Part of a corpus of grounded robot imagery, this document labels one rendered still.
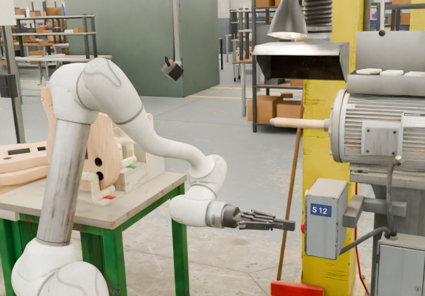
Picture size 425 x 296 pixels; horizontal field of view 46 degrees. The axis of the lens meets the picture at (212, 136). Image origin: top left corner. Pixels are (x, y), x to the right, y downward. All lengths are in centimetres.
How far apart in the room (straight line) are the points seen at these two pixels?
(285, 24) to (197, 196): 64
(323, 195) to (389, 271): 36
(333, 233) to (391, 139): 35
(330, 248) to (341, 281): 148
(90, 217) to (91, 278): 50
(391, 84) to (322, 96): 106
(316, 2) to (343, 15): 84
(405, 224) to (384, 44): 60
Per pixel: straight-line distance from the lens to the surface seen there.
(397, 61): 180
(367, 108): 168
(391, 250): 169
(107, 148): 195
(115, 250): 191
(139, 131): 148
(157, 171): 228
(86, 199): 205
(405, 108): 166
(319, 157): 276
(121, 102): 141
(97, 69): 139
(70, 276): 144
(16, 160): 238
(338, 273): 300
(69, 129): 153
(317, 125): 179
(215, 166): 178
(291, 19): 165
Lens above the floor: 165
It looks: 14 degrees down
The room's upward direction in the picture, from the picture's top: 2 degrees counter-clockwise
